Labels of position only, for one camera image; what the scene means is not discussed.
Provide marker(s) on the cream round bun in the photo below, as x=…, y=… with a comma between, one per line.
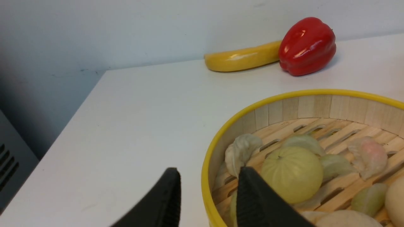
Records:
x=394, y=202

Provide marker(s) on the red bell pepper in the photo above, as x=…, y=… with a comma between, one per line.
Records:
x=308, y=46

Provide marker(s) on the pink shrimp dumpling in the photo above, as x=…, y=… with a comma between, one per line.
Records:
x=370, y=157

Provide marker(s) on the green dumpling behind bun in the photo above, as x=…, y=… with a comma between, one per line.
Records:
x=304, y=141

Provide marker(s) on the small green dumpling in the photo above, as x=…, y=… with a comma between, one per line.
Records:
x=370, y=200

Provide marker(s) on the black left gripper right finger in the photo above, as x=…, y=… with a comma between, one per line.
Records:
x=258, y=205

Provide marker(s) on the pale white dumpling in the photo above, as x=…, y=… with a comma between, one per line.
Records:
x=239, y=152

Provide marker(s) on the yellow rimmed bamboo steamer basket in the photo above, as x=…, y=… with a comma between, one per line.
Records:
x=334, y=117

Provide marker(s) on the yellow banana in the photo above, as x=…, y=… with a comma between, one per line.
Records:
x=243, y=59

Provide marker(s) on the round green bun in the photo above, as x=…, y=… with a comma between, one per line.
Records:
x=294, y=173

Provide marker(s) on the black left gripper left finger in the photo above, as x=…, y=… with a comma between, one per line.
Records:
x=160, y=207

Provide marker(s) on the light green dumpling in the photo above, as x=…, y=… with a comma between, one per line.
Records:
x=334, y=165

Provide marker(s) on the white round bun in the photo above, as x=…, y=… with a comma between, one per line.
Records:
x=340, y=218

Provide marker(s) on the grey vented cabinet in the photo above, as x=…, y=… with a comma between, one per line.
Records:
x=17, y=161

